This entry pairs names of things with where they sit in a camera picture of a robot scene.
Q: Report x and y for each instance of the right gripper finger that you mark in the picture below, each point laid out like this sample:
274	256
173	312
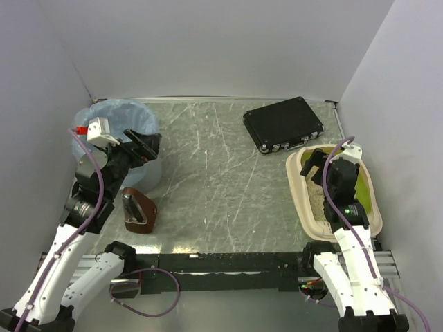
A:
316	159
317	178

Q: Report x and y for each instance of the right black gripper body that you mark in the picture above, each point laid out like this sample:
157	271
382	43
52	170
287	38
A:
314	160

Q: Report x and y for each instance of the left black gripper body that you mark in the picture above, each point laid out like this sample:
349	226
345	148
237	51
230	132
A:
141	145

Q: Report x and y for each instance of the beige green litter box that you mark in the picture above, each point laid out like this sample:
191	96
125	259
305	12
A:
308	196

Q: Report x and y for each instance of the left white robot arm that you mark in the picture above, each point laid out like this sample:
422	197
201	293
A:
53	302

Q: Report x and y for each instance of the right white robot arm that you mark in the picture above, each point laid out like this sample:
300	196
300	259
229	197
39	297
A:
350	274

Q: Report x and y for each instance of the black hard case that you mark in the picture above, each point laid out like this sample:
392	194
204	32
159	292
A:
283	125

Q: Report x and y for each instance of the brown leather holder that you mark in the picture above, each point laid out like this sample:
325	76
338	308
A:
140	212

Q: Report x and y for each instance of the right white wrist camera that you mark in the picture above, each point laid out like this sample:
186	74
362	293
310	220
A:
351	152

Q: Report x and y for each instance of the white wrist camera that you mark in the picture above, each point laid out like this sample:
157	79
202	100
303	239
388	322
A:
351	152
98	133

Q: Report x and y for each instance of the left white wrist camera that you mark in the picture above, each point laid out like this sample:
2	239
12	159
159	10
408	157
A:
98	133

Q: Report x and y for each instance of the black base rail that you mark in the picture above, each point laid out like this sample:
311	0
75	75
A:
283	271

